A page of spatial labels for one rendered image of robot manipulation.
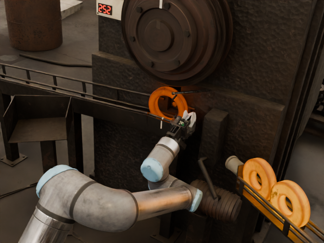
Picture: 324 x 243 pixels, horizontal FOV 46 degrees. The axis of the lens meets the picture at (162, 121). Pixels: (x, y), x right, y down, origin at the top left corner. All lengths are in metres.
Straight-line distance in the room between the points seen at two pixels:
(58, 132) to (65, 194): 0.80
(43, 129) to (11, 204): 0.67
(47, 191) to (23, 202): 1.30
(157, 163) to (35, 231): 0.56
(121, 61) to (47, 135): 0.49
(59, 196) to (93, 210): 0.10
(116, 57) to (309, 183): 1.55
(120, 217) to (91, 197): 0.09
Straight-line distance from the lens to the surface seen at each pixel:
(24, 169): 2.62
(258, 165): 1.42
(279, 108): 1.61
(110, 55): 1.94
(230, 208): 1.60
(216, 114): 1.62
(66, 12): 5.71
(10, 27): 4.54
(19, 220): 2.29
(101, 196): 1.02
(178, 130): 1.54
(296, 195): 1.30
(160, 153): 1.48
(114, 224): 1.04
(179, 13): 1.42
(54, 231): 1.09
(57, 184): 1.07
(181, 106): 1.67
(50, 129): 1.85
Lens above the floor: 1.58
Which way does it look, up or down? 31 degrees down
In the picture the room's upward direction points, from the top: 5 degrees clockwise
